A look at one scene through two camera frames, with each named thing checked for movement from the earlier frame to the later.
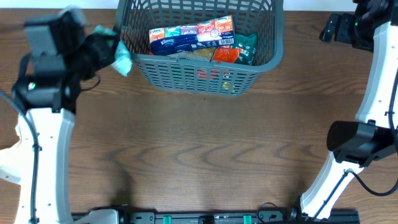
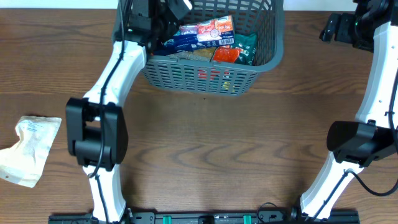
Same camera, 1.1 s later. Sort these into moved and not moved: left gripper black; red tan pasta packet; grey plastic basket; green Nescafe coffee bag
Moved: left gripper black
Not moved: red tan pasta packet; grey plastic basket; green Nescafe coffee bag
